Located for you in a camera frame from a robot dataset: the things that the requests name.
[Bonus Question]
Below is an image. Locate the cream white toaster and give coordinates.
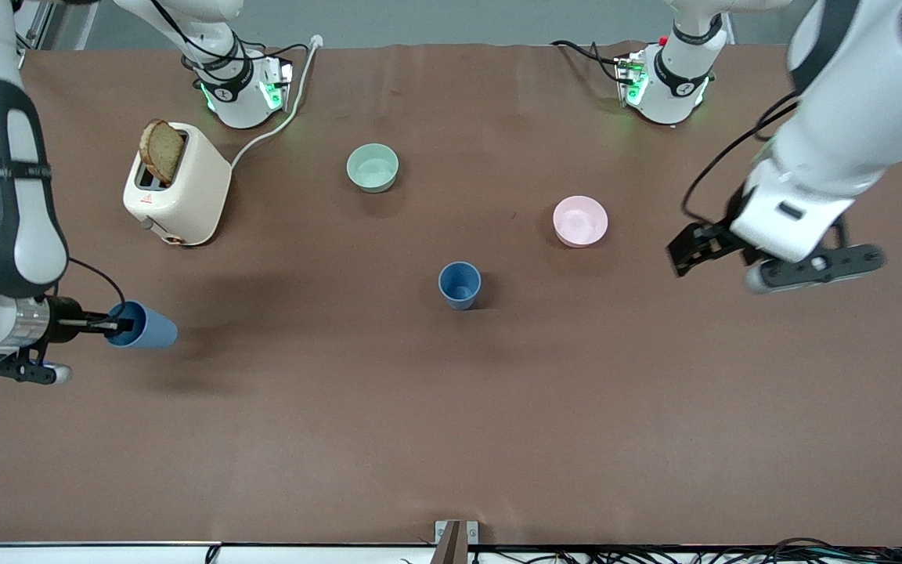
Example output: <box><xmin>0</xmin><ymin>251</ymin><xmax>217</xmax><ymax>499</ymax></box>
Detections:
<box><xmin>122</xmin><ymin>121</ymin><xmax>233</xmax><ymax>248</ymax></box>

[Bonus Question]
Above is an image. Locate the black cable bundle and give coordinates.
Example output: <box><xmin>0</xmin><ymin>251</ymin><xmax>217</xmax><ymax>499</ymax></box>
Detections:
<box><xmin>400</xmin><ymin>537</ymin><xmax>902</xmax><ymax>564</ymax></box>

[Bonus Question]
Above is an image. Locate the brown table cover cloth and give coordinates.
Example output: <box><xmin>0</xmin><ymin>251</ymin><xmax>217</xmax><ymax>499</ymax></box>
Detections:
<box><xmin>0</xmin><ymin>41</ymin><xmax>902</xmax><ymax>548</ymax></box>

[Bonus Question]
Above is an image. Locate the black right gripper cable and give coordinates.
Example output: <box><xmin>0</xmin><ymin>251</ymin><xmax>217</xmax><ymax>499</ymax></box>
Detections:
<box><xmin>66</xmin><ymin>257</ymin><xmax>128</xmax><ymax>319</ymax></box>

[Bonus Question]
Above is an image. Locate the pink bowl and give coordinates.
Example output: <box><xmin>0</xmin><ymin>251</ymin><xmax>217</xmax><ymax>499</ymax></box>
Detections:
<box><xmin>552</xmin><ymin>195</ymin><xmax>609</xmax><ymax>249</ymax></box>

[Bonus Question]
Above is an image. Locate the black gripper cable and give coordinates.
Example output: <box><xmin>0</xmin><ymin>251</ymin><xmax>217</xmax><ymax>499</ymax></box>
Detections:
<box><xmin>681</xmin><ymin>91</ymin><xmax>801</xmax><ymax>230</ymax></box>
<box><xmin>66</xmin><ymin>257</ymin><xmax>128</xmax><ymax>319</ymax></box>

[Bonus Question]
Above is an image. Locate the light green bowl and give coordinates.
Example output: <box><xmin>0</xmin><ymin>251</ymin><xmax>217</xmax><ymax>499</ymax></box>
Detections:
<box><xmin>345</xmin><ymin>143</ymin><xmax>401</xmax><ymax>194</ymax></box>

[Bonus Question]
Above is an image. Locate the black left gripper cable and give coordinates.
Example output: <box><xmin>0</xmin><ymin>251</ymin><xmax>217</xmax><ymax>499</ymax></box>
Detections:
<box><xmin>681</xmin><ymin>91</ymin><xmax>801</xmax><ymax>230</ymax></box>

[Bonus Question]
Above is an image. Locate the aluminium frame post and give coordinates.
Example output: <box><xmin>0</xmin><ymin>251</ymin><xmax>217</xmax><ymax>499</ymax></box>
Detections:
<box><xmin>14</xmin><ymin>0</ymin><xmax>99</xmax><ymax>52</ymax></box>

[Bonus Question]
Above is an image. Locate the white toaster power cable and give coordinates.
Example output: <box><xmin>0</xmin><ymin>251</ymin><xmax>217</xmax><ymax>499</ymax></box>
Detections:
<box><xmin>229</xmin><ymin>34</ymin><xmax>323</xmax><ymax>170</ymax></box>

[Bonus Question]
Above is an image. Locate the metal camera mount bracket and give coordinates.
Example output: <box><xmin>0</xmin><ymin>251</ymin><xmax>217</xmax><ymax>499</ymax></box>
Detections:
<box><xmin>434</xmin><ymin>519</ymin><xmax>480</xmax><ymax>564</ymax></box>

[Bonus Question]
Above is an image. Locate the black arm base cable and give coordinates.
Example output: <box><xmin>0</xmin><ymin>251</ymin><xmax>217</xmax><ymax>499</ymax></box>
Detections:
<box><xmin>550</xmin><ymin>39</ymin><xmax>626</xmax><ymax>84</ymax></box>

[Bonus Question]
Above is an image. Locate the brown bread slice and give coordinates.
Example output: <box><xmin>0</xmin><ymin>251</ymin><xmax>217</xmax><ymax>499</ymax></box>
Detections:
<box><xmin>139</xmin><ymin>119</ymin><xmax>186</xmax><ymax>186</ymax></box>

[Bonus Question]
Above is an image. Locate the blue plastic cup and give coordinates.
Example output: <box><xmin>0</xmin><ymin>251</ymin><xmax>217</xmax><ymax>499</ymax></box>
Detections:
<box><xmin>438</xmin><ymin>261</ymin><xmax>483</xmax><ymax>312</ymax></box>
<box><xmin>104</xmin><ymin>300</ymin><xmax>179</xmax><ymax>351</ymax></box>

